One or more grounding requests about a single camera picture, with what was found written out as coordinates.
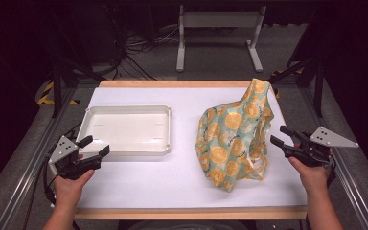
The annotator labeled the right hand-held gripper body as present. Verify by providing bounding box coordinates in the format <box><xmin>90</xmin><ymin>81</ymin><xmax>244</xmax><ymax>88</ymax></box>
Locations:
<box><xmin>282</xmin><ymin>126</ymin><xmax>359</xmax><ymax>167</ymax></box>

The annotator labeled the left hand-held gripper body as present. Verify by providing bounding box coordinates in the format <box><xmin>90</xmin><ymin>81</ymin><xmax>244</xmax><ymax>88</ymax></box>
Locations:
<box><xmin>48</xmin><ymin>135</ymin><xmax>103</xmax><ymax>180</ymax></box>

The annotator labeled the white plastic tray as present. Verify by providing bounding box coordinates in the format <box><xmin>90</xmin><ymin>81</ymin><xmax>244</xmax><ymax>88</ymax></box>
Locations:
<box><xmin>76</xmin><ymin>104</ymin><xmax>173</xmax><ymax>158</ymax></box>

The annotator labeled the orange print cloth bag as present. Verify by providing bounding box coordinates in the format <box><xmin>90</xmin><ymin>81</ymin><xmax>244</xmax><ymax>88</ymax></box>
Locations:
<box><xmin>195</xmin><ymin>78</ymin><xmax>275</xmax><ymax>193</ymax></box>

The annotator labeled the person's left hand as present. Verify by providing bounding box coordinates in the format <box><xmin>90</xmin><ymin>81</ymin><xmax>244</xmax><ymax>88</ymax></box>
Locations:
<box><xmin>53</xmin><ymin>170</ymin><xmax>96</xmax><ymax>209</ymax></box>

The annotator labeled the person's right hand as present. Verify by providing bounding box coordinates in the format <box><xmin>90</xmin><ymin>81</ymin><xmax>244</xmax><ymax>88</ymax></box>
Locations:
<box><xmin>287</xmin><ymin>156</ymin><xmax>332</xmax><ymax>193</ymax></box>

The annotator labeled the black tripod stand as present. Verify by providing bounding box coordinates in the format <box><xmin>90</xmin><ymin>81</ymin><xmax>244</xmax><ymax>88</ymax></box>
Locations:
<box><xmin>49</xmin><ymin>57</ymin><xmax>107</xmax><ymax>119</ymax></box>
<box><xmin>267</xmin><ymin>57</ymin><xmax>326</xmax><ymax>119</ymax></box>

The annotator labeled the yellow black hazard tape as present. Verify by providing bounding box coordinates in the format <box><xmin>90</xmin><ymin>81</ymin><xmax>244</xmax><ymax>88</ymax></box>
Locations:
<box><xmin>36</xmin><ymin>80</ymin><xmax>80</xmax><ymax>106</ymax></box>

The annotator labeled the white metal stand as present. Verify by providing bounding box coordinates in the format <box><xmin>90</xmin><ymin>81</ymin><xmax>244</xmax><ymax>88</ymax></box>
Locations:
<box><xmin>175</xmin><ymin>4</ymin><xmax>267</xmax><ymax>73</ymax></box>

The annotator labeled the aluminium frame rail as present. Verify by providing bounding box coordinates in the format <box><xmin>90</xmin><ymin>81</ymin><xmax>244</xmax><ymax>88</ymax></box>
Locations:
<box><xmin>0</xmin><ymin>87</ymin><xmax>78</xmax><ymax>230</ymax></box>
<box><xmin>300</xmin><ymin>87</ymin><xmax>368</xmax><ymax>230</ymax></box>

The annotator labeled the tangle of floor cables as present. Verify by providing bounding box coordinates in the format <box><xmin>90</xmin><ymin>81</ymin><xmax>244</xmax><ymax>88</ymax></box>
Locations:
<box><xmin>108</xmin><ymin>24</ymin><xmax>180</xmax><ymax>81</ymax></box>

